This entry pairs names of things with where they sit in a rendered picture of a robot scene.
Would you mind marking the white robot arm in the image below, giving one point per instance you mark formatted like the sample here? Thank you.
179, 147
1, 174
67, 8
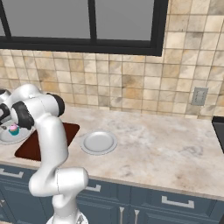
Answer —
52, 145

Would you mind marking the blue drawer front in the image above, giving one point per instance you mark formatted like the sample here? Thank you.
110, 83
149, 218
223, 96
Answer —
113, 191
17, 182
145, 198

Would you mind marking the blue cupboard door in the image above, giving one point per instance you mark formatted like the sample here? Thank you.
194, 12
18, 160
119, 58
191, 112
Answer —
175, 218
17, 207
99, 213

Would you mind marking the black framed window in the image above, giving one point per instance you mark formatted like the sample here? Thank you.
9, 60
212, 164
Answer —
93, 43

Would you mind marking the grey round plate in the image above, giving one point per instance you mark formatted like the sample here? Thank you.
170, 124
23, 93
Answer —
98, 143
8, 139

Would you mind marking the grey wall outlet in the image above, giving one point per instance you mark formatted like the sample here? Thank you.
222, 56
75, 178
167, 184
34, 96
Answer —
199, 96

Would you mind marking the pink frosted teal cupcake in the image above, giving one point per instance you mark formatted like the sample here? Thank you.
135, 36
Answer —
13, 129

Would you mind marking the black hob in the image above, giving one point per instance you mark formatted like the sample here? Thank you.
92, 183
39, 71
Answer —
219, 131

